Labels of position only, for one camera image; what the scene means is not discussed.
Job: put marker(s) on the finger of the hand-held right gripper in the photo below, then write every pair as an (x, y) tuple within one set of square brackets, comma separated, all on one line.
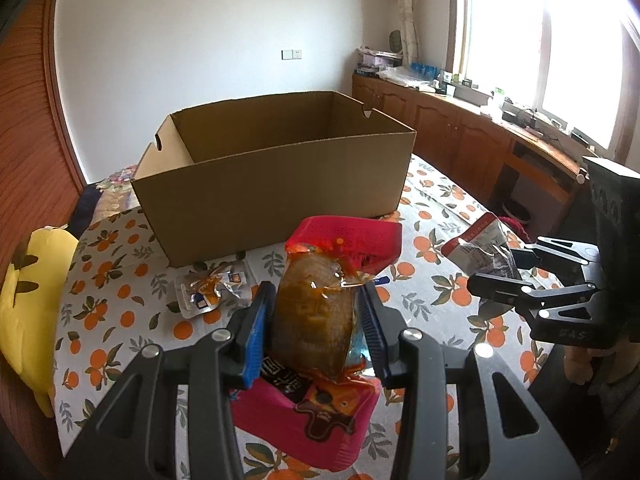
[(500, 287), (565, 252)]

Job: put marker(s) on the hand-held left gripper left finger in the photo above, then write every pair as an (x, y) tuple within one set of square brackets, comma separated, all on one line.
[(252, 345)]

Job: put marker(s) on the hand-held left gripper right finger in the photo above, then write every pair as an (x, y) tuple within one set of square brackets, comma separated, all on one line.
[(375, 340)]

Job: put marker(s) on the silver red snack packet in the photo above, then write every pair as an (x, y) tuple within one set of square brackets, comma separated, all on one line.
[(475, 250)]

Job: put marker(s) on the pink snack packet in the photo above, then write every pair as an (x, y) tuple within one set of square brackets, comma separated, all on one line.
[(310, 310)]

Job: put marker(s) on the small clear orange snack packet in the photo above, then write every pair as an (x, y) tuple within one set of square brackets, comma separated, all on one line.
[(210, 292)]

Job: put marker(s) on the brown cardboard box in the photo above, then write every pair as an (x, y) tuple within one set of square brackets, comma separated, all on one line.
[(275, 200)]

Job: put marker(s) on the person's right hand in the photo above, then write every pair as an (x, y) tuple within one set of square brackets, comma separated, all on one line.
[(580, 362)]

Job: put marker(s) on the black trash bin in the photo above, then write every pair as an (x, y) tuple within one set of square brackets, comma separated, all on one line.
[(515, 207)]

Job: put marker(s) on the green cap bottle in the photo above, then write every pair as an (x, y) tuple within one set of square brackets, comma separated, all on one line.
[(499, 96)]

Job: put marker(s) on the wooden window cabinet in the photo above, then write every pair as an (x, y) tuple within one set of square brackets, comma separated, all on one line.
[(440, 125)]

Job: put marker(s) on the yellow plush toy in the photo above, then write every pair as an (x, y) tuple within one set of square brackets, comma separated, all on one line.
[(30, 310)]

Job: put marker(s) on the row of blue bottles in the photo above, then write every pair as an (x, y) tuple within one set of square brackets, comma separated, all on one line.
[(422, 67)]

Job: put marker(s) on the white plastic bags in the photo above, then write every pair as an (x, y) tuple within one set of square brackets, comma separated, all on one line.
[(400, 76)]

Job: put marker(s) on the stack of pink boxes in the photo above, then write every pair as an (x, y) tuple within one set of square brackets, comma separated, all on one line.
[(375, 57)]

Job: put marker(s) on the grey round ornament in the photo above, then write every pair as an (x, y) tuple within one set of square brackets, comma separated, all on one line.
[(396, 40)]

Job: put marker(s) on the patterned beige curtain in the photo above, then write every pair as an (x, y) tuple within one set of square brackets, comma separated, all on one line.
[(406, 0)]

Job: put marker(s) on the wooden slatted wardrobe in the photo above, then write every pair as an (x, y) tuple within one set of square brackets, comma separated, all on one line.
[(40, 135)]

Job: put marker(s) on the wooden frame window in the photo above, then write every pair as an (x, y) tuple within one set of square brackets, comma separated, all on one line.
[(500, 25)]

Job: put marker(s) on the white wall switch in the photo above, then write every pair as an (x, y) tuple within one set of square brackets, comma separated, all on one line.
[(291, 53)]

